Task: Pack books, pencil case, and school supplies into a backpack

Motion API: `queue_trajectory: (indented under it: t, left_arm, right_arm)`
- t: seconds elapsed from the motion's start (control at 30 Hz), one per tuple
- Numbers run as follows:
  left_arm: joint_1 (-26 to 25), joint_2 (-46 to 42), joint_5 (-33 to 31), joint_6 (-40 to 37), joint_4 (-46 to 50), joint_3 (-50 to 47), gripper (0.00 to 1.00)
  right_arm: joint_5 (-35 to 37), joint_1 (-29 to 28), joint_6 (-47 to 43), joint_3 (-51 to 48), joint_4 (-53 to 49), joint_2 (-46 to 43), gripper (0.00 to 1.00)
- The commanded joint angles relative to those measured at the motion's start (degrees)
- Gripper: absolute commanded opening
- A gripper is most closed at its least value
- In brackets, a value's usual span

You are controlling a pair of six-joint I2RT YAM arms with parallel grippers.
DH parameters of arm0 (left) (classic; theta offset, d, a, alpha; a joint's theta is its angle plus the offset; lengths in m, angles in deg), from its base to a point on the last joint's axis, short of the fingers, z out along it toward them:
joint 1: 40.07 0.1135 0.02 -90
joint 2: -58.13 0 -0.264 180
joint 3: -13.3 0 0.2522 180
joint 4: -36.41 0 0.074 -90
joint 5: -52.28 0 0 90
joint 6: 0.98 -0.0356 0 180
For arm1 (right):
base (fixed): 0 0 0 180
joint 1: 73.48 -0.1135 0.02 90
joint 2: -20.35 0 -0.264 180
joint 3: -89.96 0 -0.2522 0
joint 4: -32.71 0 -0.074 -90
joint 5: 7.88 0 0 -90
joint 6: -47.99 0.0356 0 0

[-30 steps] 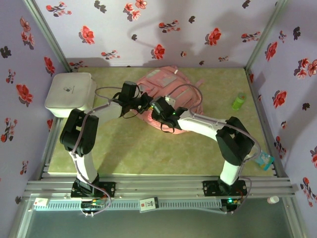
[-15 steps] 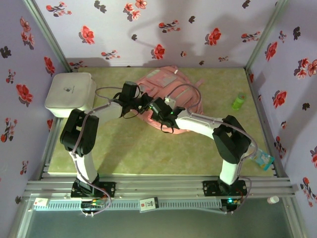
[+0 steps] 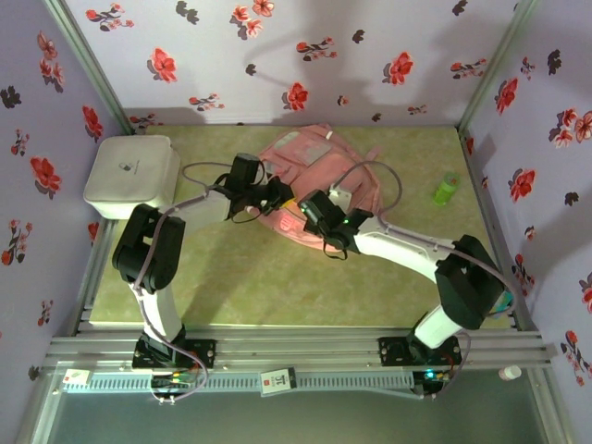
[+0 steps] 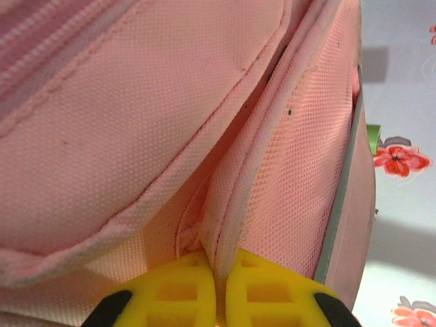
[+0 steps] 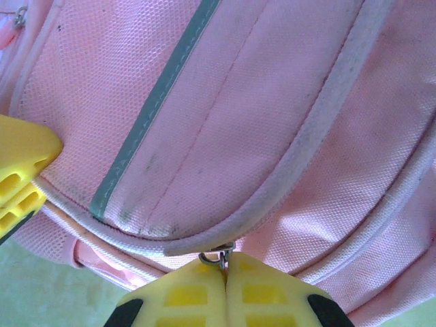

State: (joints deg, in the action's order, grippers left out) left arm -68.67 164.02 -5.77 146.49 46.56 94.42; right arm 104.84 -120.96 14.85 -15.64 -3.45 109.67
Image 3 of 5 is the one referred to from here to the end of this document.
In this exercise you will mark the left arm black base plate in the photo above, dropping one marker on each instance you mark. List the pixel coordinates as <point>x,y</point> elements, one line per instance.
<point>203,353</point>

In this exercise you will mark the small white red box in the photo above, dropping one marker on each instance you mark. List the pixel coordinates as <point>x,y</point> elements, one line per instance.
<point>76,378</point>

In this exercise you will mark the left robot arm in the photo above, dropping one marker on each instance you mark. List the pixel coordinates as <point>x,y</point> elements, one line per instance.
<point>148,250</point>

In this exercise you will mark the aluminium corner post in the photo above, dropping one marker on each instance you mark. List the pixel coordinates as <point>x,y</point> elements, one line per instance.
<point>497,60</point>
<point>88,65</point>

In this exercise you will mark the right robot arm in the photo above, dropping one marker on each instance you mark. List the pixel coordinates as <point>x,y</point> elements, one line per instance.
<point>467,287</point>

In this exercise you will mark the green marbled table mat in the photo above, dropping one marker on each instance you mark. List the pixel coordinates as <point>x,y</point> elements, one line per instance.
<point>277,287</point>

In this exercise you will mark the aluminium mounting rail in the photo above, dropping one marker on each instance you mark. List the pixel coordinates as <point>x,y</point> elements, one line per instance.
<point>300,351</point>

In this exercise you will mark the white storage box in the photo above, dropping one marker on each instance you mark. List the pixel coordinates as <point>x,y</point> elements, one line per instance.
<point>129,176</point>

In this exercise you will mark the pink backpack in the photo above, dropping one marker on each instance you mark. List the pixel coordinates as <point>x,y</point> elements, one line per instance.
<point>324,166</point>

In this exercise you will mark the white label card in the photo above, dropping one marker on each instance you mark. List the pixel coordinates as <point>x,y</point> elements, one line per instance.
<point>277,380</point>

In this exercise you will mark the small white bottle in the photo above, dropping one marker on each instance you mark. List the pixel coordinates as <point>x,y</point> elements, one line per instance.
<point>510,372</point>

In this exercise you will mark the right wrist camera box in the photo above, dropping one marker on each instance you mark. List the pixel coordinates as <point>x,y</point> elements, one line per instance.
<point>341,194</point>

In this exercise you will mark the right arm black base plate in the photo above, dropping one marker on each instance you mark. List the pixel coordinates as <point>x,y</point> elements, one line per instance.
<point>393,351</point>

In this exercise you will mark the green plastic bottle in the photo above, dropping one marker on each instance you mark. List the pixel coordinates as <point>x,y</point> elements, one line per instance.
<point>446,189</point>

